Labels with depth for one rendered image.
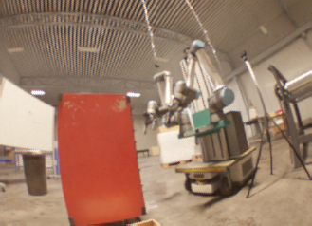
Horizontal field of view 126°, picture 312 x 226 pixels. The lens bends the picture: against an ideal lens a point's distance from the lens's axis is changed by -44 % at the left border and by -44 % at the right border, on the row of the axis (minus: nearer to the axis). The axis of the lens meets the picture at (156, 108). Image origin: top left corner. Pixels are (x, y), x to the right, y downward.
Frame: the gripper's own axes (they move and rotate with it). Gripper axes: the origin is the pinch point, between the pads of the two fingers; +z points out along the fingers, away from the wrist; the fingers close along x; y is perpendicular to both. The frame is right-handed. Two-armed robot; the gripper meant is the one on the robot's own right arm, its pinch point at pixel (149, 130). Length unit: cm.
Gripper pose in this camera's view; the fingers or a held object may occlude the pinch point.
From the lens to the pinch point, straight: 134.4
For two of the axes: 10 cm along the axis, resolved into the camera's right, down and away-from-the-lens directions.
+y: 7.5, 4.5, 4.8
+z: -0.8, 7.9, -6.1
